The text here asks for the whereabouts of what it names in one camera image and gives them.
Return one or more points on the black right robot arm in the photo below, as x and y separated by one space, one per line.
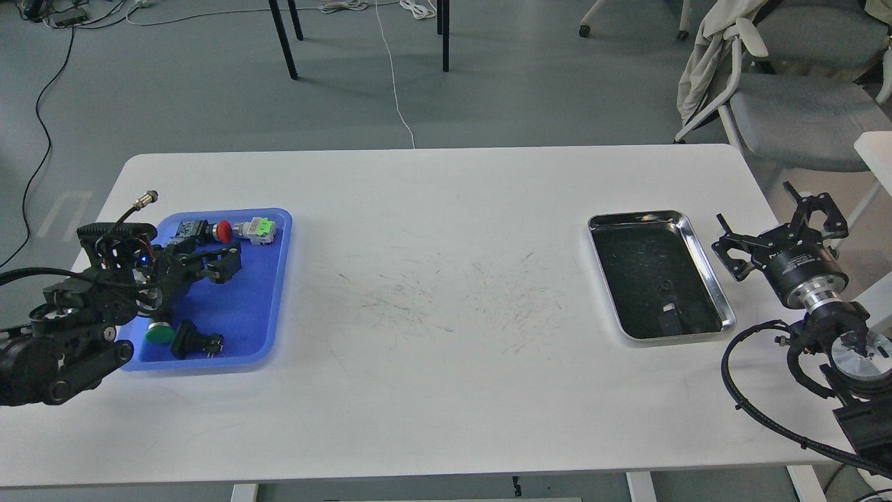
831 352

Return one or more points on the silver metal tray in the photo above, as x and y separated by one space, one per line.
661 285

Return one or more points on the grey office chair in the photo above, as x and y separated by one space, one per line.
801 82

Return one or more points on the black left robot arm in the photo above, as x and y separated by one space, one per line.
69 344

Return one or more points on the black table leg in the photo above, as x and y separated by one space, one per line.
283 39
443 30

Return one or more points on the blue plastic tray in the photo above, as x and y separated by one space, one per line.
244 310

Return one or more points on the black table leg left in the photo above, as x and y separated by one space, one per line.
283 39

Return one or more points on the black switch part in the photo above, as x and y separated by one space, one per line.
189 340

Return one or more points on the white side table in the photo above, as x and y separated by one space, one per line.
874 147

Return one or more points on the black table leg right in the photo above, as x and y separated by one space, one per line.
443 30

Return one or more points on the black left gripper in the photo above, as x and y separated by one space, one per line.
170 280

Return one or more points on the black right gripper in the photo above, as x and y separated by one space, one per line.
801 268

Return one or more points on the beige jacket on chair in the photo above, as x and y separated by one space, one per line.
707 52

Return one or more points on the red push button switch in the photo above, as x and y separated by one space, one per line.
203 232

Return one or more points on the grey green connector part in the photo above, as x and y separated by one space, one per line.
258 230

